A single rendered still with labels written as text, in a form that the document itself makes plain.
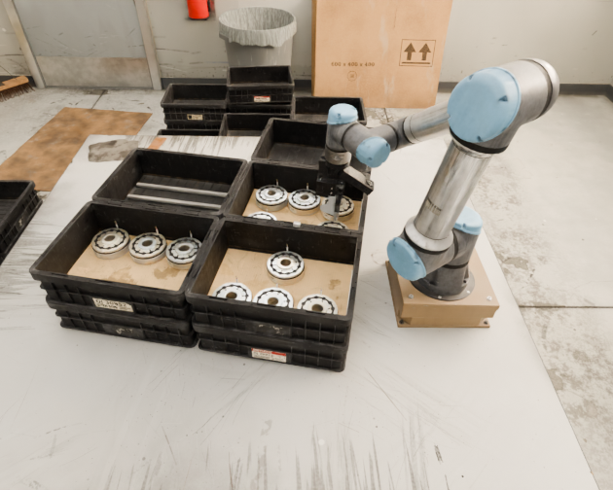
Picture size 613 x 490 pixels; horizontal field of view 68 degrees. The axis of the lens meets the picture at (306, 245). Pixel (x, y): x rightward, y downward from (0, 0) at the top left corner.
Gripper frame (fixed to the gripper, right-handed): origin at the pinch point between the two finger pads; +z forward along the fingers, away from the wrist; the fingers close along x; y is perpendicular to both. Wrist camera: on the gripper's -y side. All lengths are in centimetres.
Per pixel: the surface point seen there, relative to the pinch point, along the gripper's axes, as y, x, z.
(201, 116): 94, -133, 53
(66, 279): 61, 46, -7
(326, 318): -1.7, 47.2, -9.4
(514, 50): -121, -300, 55
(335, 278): -2.3, 25.9, 1.2
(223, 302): 22, 47, -9
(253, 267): 20.7, 25.8, 2.1
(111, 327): 55, 46, 11
